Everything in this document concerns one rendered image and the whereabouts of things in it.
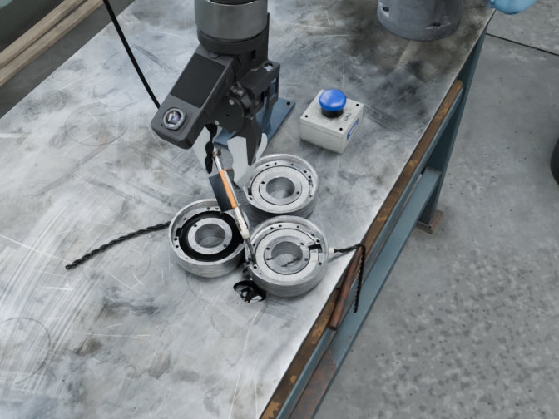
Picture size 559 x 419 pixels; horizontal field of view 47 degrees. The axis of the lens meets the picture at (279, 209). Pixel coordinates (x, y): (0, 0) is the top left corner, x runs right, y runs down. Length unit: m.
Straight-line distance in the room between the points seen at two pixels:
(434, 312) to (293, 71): 0.88
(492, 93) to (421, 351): 1.01
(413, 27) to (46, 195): 0.66
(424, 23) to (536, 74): 1.33
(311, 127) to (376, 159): 0.11
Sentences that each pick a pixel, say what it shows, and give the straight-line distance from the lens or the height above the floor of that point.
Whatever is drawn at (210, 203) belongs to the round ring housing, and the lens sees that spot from 0.86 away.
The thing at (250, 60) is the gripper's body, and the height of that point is 1.04.
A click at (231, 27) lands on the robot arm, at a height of 1.12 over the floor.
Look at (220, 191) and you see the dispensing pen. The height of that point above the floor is 0.90.
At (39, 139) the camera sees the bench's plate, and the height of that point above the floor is 0.80.
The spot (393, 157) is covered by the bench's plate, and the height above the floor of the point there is 0.80.
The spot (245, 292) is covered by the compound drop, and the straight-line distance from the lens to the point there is 0.81.
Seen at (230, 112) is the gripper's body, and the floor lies 1.01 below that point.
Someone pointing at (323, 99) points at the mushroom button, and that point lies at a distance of 0.93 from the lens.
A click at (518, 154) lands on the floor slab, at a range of 2.15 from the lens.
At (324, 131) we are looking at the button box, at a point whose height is 0.84.
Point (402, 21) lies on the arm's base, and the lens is 1.16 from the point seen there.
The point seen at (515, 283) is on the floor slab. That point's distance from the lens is 1.85.
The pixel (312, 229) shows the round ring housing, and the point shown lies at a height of 0.83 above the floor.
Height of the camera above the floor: 1.51
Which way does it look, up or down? 53 degrees down
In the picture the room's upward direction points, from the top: 2 degrees counter-clockwise
